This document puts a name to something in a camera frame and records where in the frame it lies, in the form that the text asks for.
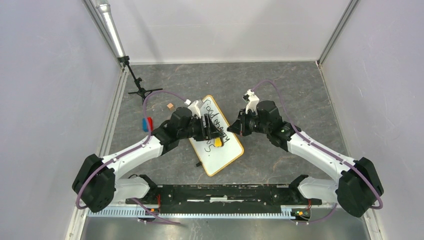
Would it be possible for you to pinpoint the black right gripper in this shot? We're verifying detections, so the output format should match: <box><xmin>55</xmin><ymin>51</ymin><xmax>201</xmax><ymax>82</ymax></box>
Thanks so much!
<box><xmin>227</xmin><ymin>108</ymin><xmax>270</xmax><ymax>137</ymax></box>

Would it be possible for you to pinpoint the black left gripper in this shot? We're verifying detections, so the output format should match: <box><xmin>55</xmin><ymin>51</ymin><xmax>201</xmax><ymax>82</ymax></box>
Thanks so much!
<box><xmin>178</xmin><ymin>113</ymin><xmax>223</xmax><ymax>142</ymax></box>

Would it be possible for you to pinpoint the yellow whiteboard eraser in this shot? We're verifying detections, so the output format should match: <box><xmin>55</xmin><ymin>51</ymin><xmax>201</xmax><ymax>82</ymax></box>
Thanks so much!
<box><xmin>213</xmin><ymin>138</ymin><xmax>224</xmax><ymax>148</ymax></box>

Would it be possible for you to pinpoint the yellow framed whiteboard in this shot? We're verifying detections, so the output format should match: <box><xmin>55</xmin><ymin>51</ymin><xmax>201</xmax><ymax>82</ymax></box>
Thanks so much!
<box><xmin>189</xmin><ymin>95</ymin><xmax>244</xmax><ymax>177</ymax></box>

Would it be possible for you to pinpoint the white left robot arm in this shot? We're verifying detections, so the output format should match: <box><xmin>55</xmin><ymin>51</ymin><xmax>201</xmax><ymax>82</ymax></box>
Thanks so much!
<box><xmin>71</xmin><ymin>107</ymin><xmax>224</xmax><ymax>213</ymax></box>

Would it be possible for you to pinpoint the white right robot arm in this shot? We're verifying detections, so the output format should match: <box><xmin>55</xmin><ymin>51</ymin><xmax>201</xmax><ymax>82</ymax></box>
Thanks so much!
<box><xmin>227</xmin><ymin>100</ymin><xmax>384</xmax><ymax>218</ymax></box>

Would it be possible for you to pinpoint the small wooden cube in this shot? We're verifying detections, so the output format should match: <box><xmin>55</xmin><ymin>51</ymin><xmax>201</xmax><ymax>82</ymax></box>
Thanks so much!
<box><xmin>166</xmin><ymin>103</ymin><xmax>175</xmax><ymax>111</ymax></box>

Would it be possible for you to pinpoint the blue and red block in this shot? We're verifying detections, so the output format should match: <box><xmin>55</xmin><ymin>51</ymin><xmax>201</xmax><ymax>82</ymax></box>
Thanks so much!
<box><xmin>142</xmin><ymin>116</ymin><xmax>154</xmax><ymax>133</ymax></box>

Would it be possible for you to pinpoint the black microphone tripod stand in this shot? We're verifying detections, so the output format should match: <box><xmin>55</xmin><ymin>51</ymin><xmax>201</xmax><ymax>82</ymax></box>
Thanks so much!
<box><xmin>117</xmin><ymin>55</ymin><xmax>163</xmax><ymax>102</ymax></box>

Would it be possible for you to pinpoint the silver microphone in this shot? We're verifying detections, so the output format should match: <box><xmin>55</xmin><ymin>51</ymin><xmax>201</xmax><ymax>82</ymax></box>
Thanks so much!
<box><xmin>96</xmin><ymin>0</ymin><xmax>126</xmax><ymax>59</ymax></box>

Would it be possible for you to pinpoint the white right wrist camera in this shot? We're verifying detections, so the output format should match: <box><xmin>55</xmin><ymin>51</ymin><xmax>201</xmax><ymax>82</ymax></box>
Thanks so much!
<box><xmin>242</xmin><ymin>89</ymin><xmax>260</xmax><ymax>115</ymax></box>

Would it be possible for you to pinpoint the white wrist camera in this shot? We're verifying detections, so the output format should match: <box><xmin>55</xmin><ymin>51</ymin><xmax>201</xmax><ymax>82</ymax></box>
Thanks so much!
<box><xmin>184</xmin><ymin>99</ymin><xmax>204</xmax><ymax>118</ymax></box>
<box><xmin>242</xmin><ymin>89</ymin><xmax>260</xmax><ymax>115</ymax></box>

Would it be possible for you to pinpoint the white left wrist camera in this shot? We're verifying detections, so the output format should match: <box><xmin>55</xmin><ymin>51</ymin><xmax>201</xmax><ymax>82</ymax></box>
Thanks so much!
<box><xmin>184</xmin><ymin>99</ymin><xmax>204</xmax><ymax>118</ymax></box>

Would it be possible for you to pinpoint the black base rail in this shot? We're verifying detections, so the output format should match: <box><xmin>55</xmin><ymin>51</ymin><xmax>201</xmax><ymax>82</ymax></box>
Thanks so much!
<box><xmin>139</xmin><ymin>184</ymin><xmax>322</xmax><ymax>214</ymax></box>

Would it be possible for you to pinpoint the perforated cable duct strip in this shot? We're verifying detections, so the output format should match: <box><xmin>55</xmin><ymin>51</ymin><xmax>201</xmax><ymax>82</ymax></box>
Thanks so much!
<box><xmin>86</xmin><ymin>206</ymin><xmax>299</xmax><ymax>220</ymax></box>

